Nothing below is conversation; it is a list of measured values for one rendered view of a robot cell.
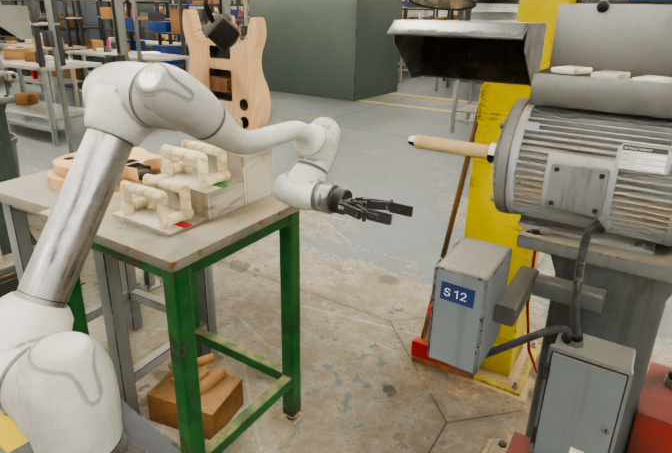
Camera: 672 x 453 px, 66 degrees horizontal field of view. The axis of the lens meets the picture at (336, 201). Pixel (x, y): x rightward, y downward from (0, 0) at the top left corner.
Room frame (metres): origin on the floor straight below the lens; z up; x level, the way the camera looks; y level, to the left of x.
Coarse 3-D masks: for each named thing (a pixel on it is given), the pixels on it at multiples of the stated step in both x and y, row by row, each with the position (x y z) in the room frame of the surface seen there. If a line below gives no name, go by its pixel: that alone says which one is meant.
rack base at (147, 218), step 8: (144, 208) 1.53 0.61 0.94; (152, 208) 1.53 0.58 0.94; (176, 208) 1.54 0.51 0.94; (120, 216) 1.46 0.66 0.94; (128, 216) 1.46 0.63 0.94; (136, 216) 1.46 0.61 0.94; (144, 216) 1.47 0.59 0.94; (152, 216) 1.47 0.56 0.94; (200, 216) 1.47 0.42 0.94; (136, 224) 1.42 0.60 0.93; (144, 224) 1.40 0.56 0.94; (152, 224) 1.40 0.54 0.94; (200, 224) 1.44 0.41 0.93; (160, 232) 1.36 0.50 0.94; (168, 232) 1.35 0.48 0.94; (176, 232) 1.36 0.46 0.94
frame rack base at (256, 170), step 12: (216, 156) 1.66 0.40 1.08; (228, 156) 1.63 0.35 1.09; (240, 156) 1.60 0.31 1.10; (252, 156) 1.64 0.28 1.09; (264, 156) 1.69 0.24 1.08; (216, 168) 1.66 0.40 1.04; (228, 168) 1.63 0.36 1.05; (240, 168) 1.60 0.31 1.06; (252, 168) 1.63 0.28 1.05; (264, 168) 1.68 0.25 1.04; (252, 180) 1.63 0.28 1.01; (264, 180) 1.68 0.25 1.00; (252, 192) 1.63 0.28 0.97; (264, 192) 1.68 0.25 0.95
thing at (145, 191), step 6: (126, 180) 1.48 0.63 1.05; (120, 186) 1.47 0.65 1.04; (126, 186) 1.45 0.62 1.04; (132, 186) 1.44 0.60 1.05; (138, 186) 1.43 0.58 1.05; (144, 186) 1.43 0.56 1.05; (132, 192) 1.44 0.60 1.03; (138, 192) 1.42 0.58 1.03; (144, 192) 1.41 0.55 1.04; (150, 192) 1.40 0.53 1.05; (156, 192) 1.39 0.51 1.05; (162, 192) 1.38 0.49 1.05; (150, 198) 1.40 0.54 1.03; (156, 198) 1.38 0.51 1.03
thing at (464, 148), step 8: (416, 136) 1.23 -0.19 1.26; (424, 136) 1.22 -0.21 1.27; (416, 144) 1.22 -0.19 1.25; (424, 144) 1.21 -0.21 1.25; (432, 144) 1.20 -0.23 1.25; (440, 144) 1.19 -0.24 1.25; (448, 144) 1.18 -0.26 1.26; (456, 144) 1.17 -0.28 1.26; (464, 144) 1.16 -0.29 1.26; (472, 144) 1.15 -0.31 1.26; (480, 144) 1.15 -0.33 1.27; (448, 152) 1.18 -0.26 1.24; (456, 152) 1.17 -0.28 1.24; (464, 152) 1.15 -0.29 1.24; (472, 152) 1.14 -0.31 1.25; (480, 152) 1.13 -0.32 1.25
